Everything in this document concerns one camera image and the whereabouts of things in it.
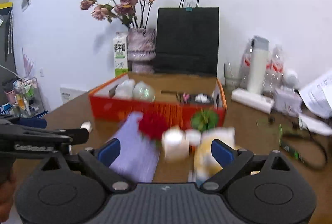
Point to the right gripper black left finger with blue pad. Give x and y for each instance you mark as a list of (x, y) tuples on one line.
[(96, 164)]

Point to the white tin box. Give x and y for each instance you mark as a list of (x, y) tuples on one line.
[(287, 101)]

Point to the black paper bag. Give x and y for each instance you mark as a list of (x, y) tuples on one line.
[(187, 40)]

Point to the grey cabinet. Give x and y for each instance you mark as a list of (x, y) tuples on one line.
[(8, 68)]

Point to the clear glass cup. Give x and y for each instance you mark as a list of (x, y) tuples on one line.
[(232, 75)]

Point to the purple ribbed vase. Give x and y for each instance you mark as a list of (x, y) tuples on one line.
[(141, 49)]

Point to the plastic water bottle left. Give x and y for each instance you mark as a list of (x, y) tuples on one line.
[(245, 64)]

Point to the purple fabric pouch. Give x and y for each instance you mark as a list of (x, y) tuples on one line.
[(139, 155)]

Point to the red cardboard box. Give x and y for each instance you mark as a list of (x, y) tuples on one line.
[(165, 108)]

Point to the plastic water bottle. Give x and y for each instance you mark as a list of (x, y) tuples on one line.
[(245, 64), (274, 70)]

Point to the black green neckband earphones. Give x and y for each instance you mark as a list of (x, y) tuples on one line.
[(296, 140)]

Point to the white paper stack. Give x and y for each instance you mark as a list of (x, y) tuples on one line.
[(317, 98)]

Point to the white milk carton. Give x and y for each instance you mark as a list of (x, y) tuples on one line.
[(120, 45)]

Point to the red artificial rose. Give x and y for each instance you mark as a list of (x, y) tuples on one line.
[(152, 126)]

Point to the white tissue pack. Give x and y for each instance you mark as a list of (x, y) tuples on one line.
[(125, 90)]

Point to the small white round camera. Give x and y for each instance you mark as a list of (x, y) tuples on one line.
[(290, 79)]

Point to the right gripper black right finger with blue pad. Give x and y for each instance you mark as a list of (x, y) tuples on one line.
[(233, 162)]

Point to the iridescent plastic bag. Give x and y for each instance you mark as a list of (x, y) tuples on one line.
[(143, 92)]

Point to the white power strip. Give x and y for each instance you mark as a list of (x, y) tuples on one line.
[(255, 101)]

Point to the plastic water bottle right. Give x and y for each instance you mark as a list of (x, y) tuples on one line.
[(274, 70)]

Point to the white thermos bottle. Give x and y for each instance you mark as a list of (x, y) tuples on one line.
[(257, 69)]

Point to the cream jar white lid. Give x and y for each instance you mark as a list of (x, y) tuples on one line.
[(174, 144)]

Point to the wire storage rack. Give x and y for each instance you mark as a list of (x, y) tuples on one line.
[(24, 97)]

